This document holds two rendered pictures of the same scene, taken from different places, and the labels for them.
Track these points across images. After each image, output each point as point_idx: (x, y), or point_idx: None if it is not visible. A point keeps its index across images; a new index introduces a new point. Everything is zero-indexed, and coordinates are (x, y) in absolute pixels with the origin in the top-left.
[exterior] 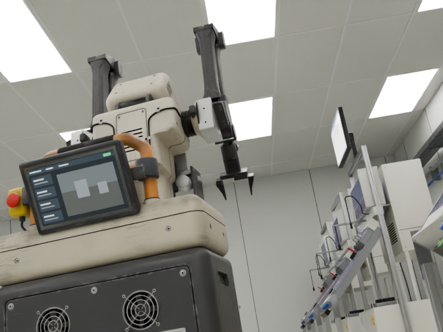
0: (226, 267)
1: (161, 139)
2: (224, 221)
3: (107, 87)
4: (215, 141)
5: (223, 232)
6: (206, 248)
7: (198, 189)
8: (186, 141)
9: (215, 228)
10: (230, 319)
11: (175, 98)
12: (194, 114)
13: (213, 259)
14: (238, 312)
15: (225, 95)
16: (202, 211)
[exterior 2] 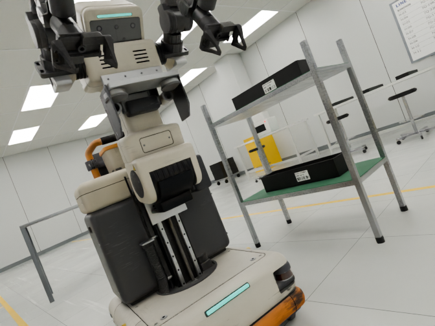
0: (89, 223)
1: (101, 90)
2: (78, 193)
3: None
4: (64, 85)
5: (81, 202)
6: (87, 213)
7: (109, 112)
8: (88, 83)
9: (79, 204)
10: (98, 250)
11: (79, 22)
12: None
13: (85, 222)
14: (100, 248)
15: (25, 19)
16: (76, 199)
